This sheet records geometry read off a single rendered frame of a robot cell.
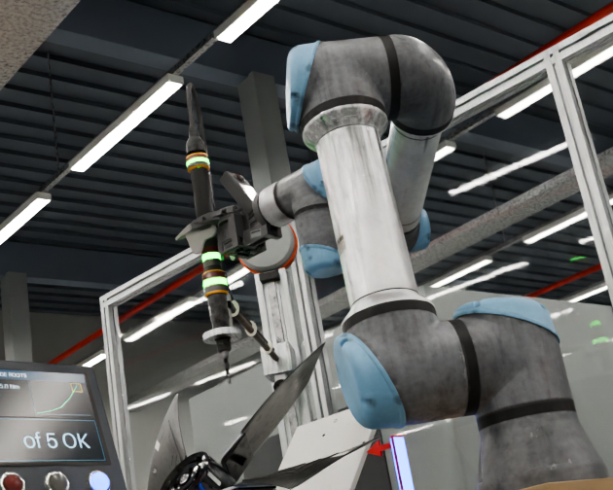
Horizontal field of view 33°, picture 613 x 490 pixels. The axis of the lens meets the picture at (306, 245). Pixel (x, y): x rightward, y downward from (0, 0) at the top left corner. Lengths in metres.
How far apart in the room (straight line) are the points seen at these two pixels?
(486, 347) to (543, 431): 0.11
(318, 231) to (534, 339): 0.58
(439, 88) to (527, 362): 0.41
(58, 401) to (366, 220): 0.43
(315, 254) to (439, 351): 0.54
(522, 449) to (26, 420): 0.54
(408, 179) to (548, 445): 0.54
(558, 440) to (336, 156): 0.45
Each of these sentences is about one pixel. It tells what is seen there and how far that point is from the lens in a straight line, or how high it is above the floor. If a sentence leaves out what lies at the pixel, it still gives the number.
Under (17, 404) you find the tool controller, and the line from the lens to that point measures 1.11.
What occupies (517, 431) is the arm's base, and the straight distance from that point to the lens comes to 1.21.
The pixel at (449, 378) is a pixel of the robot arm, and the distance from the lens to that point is 1.20.
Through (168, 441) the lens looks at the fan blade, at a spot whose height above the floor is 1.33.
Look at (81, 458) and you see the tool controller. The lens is 1.12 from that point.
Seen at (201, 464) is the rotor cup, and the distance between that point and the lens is 1.88.
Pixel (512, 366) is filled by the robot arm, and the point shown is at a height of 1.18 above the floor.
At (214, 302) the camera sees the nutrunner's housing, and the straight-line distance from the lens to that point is 1.90.
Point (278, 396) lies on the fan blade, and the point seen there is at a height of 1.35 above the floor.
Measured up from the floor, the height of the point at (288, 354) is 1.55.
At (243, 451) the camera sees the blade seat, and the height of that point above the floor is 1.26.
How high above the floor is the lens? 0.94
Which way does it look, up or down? 20 degrees up
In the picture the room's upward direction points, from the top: 10 degrees counter-clockwise
